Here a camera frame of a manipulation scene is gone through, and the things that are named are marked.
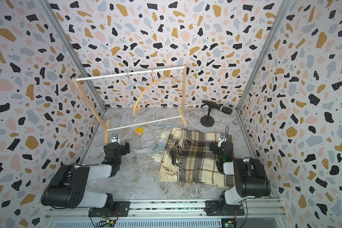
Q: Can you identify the brown plaid fringed scarf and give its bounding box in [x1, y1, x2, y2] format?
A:
[150, 128, 234, 188]

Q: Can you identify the wooden clothes hanger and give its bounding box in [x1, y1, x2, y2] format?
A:
[133, 76, 179, 115]

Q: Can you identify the light blue wire hanger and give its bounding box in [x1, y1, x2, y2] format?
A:
[122, 72, 148, 124]

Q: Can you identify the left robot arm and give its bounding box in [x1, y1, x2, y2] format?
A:
[41, 142, 130, 218]

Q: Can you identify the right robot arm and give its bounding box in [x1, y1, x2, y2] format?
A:
[205, 141, 271, 217]

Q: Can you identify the blue plaid fringed scarf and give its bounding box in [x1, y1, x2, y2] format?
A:
[153, 124, 184, 129]

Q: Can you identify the yellow and wood block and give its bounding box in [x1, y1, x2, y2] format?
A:
[133, 127, 144, 137]

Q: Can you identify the black microphone on stand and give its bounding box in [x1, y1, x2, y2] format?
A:
[200, 99, 233, 128]

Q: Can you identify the wooden clothes rack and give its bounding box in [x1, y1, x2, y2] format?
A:
[72, 65, 189, 145]

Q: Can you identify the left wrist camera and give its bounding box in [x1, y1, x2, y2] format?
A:
[111, 134, 120, 143]

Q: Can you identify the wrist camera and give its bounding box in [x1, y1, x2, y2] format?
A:
[111, 134, 120, 143]
[218, 133, 228, 142]

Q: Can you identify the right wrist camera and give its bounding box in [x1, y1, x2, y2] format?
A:
[218, 133, 228, 142]

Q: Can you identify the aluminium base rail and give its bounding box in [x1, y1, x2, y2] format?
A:
[43, 198, 290, 228]

